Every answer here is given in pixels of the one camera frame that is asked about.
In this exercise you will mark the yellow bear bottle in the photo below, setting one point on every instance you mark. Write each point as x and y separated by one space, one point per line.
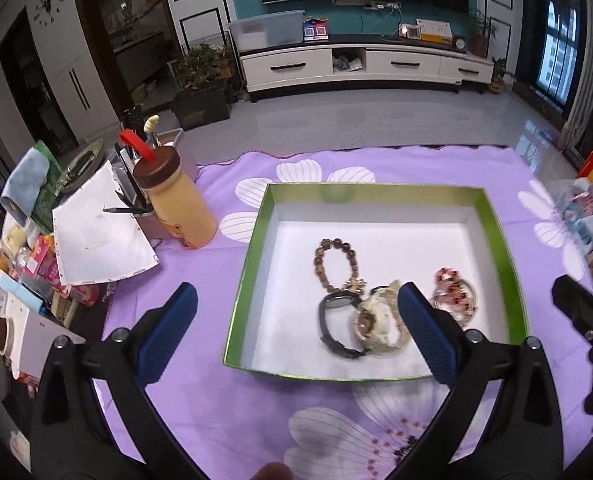
174 197

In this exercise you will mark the black wall clock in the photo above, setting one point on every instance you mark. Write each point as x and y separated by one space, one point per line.
46 11

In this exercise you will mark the small floor plant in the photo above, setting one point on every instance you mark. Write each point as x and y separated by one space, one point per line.
502 78

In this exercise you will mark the white TV cabinet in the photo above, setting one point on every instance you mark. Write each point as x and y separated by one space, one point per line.
306 65

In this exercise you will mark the pen holder cup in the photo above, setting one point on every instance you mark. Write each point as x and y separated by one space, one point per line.
133 199

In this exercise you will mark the pink snack package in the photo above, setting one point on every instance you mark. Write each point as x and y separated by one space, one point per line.
43 263

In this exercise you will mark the blue red QR stand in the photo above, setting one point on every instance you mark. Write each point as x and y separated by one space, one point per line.
315 29

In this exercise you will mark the potted plant on cabinet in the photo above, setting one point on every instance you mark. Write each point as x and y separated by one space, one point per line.
481 31

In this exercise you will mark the silver bangle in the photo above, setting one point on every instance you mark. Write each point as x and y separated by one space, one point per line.
453 294

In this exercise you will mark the clear plastic storage bin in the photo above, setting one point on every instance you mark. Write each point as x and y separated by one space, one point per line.
268 30

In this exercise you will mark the plastic shopping bag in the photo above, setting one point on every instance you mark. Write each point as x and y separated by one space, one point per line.
574 200

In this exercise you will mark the white yellow calendar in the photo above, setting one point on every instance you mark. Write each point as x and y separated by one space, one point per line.
438 32

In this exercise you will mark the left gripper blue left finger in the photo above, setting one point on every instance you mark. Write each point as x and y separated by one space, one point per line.
160 331

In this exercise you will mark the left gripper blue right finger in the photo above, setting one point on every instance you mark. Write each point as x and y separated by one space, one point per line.
432 333

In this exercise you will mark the white box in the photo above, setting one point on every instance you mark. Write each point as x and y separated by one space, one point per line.
30 336

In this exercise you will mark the green cardboard box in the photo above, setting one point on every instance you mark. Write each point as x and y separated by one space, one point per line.
307 236

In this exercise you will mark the person's right hand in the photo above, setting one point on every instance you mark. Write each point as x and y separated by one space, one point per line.
273 471

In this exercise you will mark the light blue cloth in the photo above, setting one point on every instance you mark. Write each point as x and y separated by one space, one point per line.
19 195

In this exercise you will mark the cream wrist watch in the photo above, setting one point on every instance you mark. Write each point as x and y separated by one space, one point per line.
378 325

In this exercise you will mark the white paper sheet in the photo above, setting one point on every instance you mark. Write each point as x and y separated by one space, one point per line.
92 244

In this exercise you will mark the small alarm clock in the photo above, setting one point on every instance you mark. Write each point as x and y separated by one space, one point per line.
459 43

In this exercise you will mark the potted plant on floor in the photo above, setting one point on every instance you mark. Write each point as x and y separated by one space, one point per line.
203 77

